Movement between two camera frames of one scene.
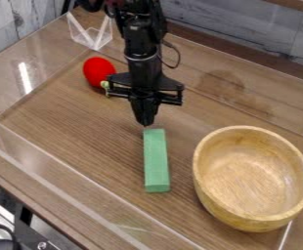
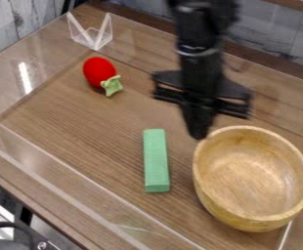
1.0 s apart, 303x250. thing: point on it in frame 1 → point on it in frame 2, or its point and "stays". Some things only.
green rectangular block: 154,161 stays
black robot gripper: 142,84 → 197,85
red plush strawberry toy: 96,68 stays
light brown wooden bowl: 253,177 stays
